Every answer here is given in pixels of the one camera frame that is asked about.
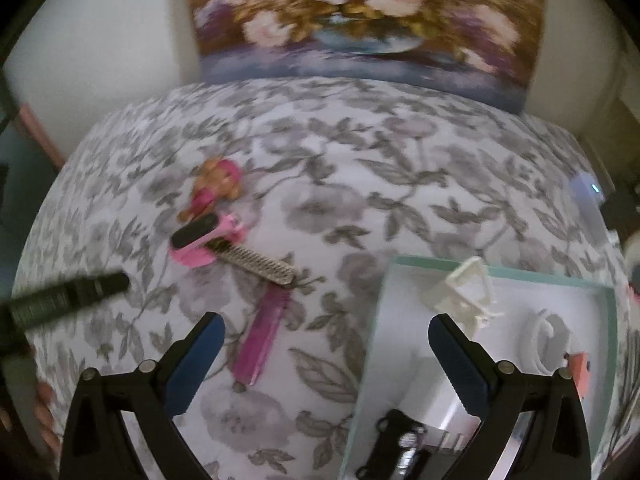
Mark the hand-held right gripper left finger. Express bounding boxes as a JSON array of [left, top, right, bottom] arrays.
[[59, 311, 227, 480]]

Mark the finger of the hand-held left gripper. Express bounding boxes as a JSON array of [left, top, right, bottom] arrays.
[[0, 272, 132, 343]]

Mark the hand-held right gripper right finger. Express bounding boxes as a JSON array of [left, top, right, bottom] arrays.
[[427, 312, 593, 480]]

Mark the teal box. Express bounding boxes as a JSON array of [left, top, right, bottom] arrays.
[[340, 255, 618, 480]]

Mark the white plastic bracket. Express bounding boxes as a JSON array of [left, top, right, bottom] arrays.
[[425, 256, 505, 332]]

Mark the white plastic ring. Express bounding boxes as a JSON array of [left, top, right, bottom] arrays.
[[522, 310, 576, 373]]

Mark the black toy car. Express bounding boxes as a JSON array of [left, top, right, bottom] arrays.
[[355, 408, 430, 480]]

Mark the orange small toy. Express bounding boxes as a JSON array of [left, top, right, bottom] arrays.
[[565, 352, 594, 392]]

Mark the person's left hand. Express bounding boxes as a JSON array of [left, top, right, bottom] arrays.
[[32, 379, 65, 457]]

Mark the pink folding comb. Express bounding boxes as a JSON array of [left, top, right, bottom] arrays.
[[232, 287, 292, 386]]

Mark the metal-toothed comb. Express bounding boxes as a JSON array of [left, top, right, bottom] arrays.
[[207, 237, 297, 288]]

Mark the pink doll figure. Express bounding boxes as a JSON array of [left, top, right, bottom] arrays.
[[179, 158, 245, 223]]

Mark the pale blue device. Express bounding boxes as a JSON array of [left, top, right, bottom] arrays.
[[570, 172, 608, 241]]

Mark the grey floral bed sheet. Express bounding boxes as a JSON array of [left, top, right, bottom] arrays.
[[12, 77, 636, 480]]

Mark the pink wooden post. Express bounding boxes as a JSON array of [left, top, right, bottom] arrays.
[[19, 104, 67, 167]]

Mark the floral wall poster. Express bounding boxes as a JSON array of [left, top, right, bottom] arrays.
[[182, 0, 548, 113]]

